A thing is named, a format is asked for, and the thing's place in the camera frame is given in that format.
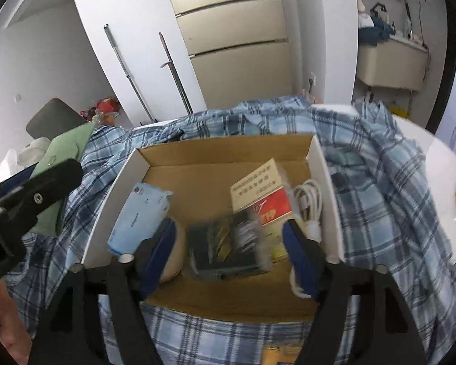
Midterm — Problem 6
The beige refrigerator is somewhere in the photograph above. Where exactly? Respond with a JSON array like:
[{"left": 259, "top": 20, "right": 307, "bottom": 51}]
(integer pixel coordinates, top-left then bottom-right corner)
[{"left": 163, "top": 0, "right": 294, "bottom": 109}]

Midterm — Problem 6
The dark pole with hook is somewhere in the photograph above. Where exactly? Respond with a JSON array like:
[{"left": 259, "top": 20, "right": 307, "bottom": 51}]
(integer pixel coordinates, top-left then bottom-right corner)
[{"left": 159, "top": 31, "right": 194, "bottom": 114}]

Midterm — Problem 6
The beige bathroom vanity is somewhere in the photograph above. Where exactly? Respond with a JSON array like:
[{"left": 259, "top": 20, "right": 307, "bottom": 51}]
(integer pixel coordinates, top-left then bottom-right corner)
[{"left": 356, "top": 36, "right": 431, "bottom": 92}]

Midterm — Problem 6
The red toy pile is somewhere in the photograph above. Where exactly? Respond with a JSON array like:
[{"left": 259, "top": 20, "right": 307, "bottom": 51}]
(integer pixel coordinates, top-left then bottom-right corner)
[{"left": 80, "top": 98, "right": 120, "bottom": 126}]

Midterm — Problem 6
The cardboard box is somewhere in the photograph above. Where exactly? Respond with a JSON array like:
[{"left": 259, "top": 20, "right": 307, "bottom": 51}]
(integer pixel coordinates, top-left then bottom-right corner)
[{"left": 81, "top": 134, "right": 346, "bottom": 322}]

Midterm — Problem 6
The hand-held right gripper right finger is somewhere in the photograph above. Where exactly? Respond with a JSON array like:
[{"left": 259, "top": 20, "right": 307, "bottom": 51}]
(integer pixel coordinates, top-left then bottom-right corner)
[{"left": 282, "top": 218, "right": 428, "bottom": 365}]

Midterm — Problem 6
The white plastic bag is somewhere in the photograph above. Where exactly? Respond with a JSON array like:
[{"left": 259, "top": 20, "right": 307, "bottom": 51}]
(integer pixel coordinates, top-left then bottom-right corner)
[{"left": 0, "top": 137, "right": 52, "bottom": 185}]

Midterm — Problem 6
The orange blue snack packet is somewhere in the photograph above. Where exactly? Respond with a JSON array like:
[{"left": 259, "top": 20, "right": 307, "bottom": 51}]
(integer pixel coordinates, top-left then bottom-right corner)
[{"left": 262, "top": 344, "right": 308, "bottom": 365}]

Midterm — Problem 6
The green cloth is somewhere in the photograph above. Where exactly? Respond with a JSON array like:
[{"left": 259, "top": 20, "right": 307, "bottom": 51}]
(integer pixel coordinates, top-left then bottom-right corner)
[{"left": 30, "top": 121, "right": 95, "bottom": 236}]

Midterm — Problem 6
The person's left hand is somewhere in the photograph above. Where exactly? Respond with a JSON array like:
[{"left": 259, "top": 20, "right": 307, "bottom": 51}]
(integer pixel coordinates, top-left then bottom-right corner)
[{"left": 0, "top": 278, "right": 34, "bottom": 365}]

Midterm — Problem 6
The blue tissue pack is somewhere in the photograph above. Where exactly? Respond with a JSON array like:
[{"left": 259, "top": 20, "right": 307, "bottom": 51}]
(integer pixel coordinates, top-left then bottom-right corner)
[{"left": 107, "top": 182, "right": 173, "bottom": 255}]

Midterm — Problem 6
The gold red cigarette carton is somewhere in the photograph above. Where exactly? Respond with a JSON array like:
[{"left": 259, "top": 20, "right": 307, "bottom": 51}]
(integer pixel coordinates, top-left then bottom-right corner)
[{"left": 230, "top": 158, "right": 295, "bottom": 261}]

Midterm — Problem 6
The black door frame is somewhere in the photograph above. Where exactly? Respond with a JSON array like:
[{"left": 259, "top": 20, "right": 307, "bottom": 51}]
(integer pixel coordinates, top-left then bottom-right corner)
[{"left": 426, "top": 8, "right": 456, "bottom": 134}]

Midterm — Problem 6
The blue plaid cloth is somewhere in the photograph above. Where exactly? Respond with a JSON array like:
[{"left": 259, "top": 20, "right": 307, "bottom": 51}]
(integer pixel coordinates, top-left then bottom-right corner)
[{"left": 4, "top": 97, "right": 456, "bottom": 365}]

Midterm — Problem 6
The navy blue cloth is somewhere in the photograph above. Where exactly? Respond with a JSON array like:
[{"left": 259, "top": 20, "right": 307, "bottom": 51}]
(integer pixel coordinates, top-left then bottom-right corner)
[{"left": 0, "top": 163, "right": 39, "bottom": 194}]

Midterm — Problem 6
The grey chair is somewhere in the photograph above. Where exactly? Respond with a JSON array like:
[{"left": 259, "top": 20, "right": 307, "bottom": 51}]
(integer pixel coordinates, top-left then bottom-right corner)
[{"left": 26, "top": 98, "right": 88, "bottom": 139}]

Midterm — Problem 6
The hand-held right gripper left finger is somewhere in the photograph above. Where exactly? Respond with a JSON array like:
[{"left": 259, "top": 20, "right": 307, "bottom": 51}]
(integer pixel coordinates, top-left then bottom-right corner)
[{"left": 27, "top": 218, "right": 177, "bottom": 365}]

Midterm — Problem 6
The white cable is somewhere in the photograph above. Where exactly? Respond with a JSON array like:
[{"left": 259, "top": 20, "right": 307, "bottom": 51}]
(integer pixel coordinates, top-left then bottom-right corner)
[{"left": 289, "top": 178, "right": 324, "bottom": 299}]

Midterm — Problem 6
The black plastic packet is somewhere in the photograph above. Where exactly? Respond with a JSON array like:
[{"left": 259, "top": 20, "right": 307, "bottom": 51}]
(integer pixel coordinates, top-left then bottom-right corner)
[{"left": 186, "top": 213, "right": 274, "bottom": 282}]

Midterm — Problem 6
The blue clothes pile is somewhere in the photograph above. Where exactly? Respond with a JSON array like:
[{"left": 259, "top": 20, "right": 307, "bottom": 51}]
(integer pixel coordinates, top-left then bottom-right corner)
[{"left": 359, "top": 15, "right": 394, "bottom": 46}]

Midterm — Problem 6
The silver mop pole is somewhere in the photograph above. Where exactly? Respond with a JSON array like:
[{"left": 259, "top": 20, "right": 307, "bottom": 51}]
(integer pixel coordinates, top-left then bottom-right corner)
[{"left": 104, "top": 25, "right": 154, "bottom": 124}]

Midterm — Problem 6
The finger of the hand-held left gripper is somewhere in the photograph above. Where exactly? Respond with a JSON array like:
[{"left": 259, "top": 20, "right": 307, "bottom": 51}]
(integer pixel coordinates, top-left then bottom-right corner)
[{"left": 0, "top": 158, "right": 83, "bottom": 233}]

